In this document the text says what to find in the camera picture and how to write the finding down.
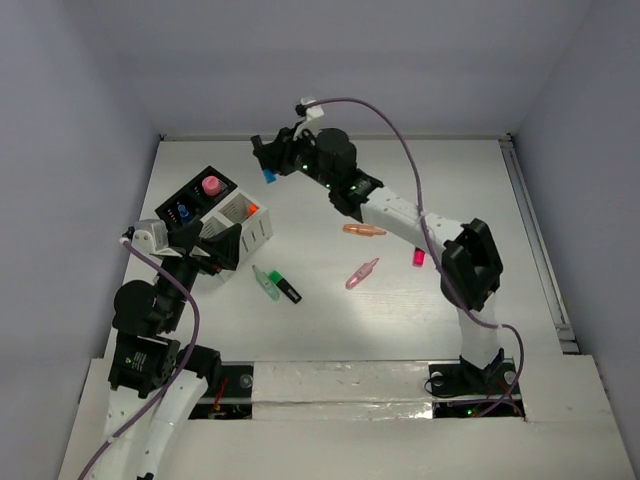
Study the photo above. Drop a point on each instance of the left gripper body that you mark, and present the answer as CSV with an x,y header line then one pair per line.
x,y
198,248

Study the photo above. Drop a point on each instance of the blue-capped black highlighter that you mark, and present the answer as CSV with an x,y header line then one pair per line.
x,y
269,176

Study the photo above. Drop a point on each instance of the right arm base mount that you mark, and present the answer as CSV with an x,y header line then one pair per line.
x,y
460,390

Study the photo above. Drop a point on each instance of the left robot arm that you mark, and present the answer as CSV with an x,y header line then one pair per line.
x,y
158,371

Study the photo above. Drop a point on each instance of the aluminium side rail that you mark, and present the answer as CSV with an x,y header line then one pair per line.
x,y
564,330

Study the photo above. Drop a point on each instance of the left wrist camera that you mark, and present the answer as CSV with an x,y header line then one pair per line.
x,y
149,236

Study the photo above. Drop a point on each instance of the orange-capped black highlighter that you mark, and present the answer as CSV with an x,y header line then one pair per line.
x,y
252,210

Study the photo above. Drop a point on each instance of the black slotted organizer box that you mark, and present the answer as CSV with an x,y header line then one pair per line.
x,y
192,196

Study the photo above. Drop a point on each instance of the green-capped black highlighter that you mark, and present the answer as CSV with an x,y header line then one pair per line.
x,y
285,286

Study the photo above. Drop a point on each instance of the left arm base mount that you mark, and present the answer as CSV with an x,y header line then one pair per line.
x,y
231,399

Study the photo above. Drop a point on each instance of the pink-capped clear pencil tube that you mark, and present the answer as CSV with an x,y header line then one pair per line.
x,y
211,186

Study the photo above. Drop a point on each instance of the pink-capped black highlighter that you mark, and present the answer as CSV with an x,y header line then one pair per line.
x,y
418,258

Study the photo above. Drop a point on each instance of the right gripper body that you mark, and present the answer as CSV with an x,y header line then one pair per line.
x,y
300,154

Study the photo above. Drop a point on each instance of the white slotted organizer box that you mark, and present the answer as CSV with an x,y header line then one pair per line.
x,y
256,230

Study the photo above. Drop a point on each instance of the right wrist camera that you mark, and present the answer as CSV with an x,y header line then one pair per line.
x,y
311,114

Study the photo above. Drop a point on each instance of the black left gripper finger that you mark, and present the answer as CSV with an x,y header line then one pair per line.
x,y
224,248
185,237

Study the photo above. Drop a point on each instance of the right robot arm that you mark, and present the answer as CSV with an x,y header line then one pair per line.
x,y
466,252

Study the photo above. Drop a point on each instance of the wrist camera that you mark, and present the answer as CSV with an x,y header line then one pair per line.
x,y
149,236
311,114

